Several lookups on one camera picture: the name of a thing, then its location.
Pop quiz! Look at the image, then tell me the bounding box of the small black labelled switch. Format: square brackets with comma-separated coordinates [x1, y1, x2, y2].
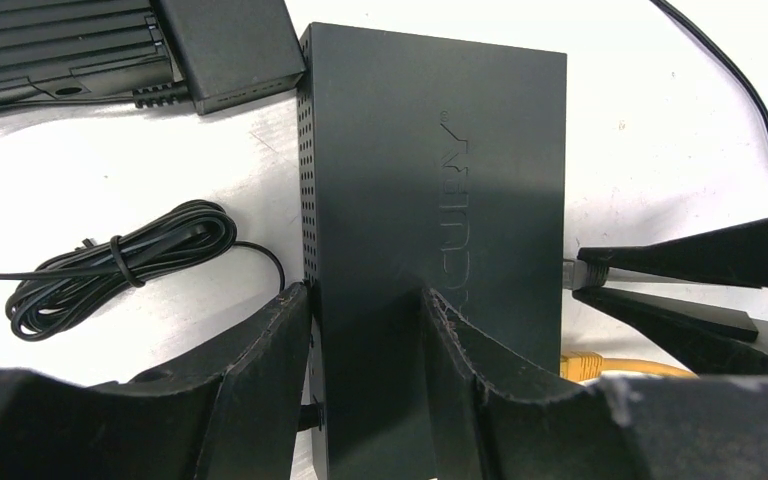
[0, 1, 174, 104]

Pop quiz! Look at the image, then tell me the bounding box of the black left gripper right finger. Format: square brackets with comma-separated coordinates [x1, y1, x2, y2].
[421, 289, 768, 479]

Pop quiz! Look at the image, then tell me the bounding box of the thin black plug cable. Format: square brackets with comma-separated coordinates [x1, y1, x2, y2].
[648, 0, 768, 212]

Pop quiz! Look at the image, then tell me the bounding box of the orange ethernet cable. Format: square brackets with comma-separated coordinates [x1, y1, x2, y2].
[559, 351, 700, 386]

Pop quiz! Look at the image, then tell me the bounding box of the black bundled adapter cable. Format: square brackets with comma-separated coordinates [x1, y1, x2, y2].
[0, 199, 287, 343]

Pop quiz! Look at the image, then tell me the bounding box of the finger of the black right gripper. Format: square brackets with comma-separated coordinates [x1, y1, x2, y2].
[572, 287, 768, 376]
[577, 218, 768, 288]

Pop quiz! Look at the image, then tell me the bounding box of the large black network switch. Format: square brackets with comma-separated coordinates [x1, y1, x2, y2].
[297, 23, 568, 479]

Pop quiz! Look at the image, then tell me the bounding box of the small black wall adapter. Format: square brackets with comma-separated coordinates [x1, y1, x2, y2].
[152, 0, 306, 116]

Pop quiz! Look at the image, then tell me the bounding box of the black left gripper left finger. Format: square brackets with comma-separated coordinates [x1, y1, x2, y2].
[0, 283, 311, 479]

